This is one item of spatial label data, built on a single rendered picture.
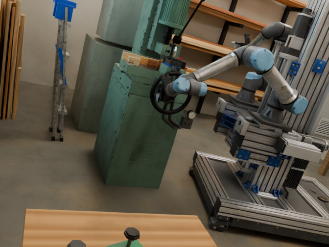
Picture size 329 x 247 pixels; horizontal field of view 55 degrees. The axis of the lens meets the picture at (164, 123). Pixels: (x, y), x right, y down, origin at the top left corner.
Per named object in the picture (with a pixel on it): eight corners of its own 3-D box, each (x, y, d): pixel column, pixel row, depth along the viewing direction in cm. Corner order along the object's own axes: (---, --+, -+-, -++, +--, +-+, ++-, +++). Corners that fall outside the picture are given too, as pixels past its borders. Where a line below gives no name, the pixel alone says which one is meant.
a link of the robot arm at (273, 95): (277, 104, 217) (284, 85, 213) (290, 111, 205) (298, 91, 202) (263, 101, 212) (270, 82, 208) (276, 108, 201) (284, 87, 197)
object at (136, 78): (134, 81, 210) (136, 75, 209) (127, 73, 228) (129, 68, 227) (187, 92, 227) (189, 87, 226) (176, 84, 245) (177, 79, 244)
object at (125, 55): (122, 59, 219) (124, 51, 218) (121, 58, 221) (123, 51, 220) (196, 76, 244) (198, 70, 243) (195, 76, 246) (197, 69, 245)
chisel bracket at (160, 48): (159, 56, 222) (162, 44, 219) (153, 53, 234) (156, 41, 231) (169, 59, 225) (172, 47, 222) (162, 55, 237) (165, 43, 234)
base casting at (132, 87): (128, 93, 212) (131, 80, 209) (111, 72, 262) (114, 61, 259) (186, 105, 231) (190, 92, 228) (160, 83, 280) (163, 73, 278)
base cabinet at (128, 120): (104, 185, 232) (128, 93, 211) (92, 149, 282) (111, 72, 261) (159, 188, 251) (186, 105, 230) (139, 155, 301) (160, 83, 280)
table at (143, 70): (129, 77, 198) (131, 67, 196) (118, 65, 224) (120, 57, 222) (210, 94, 223) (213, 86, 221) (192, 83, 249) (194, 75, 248)
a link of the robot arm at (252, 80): (239, 85, 259) (245, 69, 255) (251, 88, 264) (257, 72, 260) (247, 89, 248) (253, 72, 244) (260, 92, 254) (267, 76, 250)
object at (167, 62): (168, 66, 205) (171, 58, 204) (162, 62, 215) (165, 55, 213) (186, 70, 211) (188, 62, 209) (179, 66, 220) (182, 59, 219)
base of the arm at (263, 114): (275, 118, 221) (280, 105, 218) (285, 125, 207) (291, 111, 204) (255, 113, 218) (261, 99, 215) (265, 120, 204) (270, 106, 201)
